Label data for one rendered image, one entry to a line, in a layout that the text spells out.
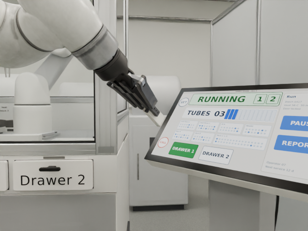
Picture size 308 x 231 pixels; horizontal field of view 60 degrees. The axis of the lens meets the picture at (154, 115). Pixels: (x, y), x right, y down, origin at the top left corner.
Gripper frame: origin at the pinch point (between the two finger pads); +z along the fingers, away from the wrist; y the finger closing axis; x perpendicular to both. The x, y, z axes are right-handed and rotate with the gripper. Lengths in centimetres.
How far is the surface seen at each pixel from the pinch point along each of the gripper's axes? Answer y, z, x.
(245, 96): -11.3, 17.2, -21.2
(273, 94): -19.2, 17.3, -22.3
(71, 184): 40.5, 16.3, 24.2
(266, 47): 38, 88, -127
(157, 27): 264, 127, -250
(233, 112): -9.9, 17.2, -14.9
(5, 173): 56, 0, 33
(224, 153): -12.9, 17.1, -1.2
